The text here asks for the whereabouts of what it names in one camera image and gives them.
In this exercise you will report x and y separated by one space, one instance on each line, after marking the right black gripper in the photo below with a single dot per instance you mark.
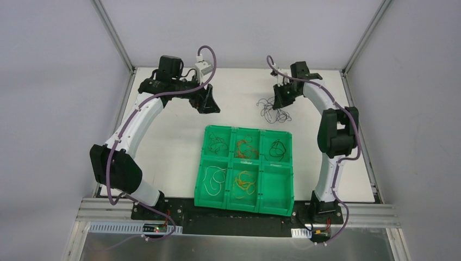
284 93

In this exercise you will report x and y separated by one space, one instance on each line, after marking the green six-compartment tray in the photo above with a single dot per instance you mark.
246 169

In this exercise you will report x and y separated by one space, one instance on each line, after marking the left white cable duct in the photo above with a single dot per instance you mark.
134 228

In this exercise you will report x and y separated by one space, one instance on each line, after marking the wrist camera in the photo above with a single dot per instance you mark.
203 68
281 76

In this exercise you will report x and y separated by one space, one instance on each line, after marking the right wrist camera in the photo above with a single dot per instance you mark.
281 76

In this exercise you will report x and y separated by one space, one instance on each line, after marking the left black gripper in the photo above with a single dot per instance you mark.
201 96

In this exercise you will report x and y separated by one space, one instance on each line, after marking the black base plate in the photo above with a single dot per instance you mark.
213 221

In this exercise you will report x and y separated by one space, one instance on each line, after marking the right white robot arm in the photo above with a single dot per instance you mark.
337 136

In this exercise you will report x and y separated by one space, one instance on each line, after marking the aluminium frame rail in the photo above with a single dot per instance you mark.
356 214

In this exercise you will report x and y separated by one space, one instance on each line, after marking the right white cable duct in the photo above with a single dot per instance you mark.
302 233

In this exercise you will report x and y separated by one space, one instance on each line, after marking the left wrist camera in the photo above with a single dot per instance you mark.
203 68

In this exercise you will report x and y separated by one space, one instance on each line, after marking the white cable duct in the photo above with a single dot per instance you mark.
302 233
134 228

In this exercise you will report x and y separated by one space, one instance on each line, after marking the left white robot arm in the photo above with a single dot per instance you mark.
113 162

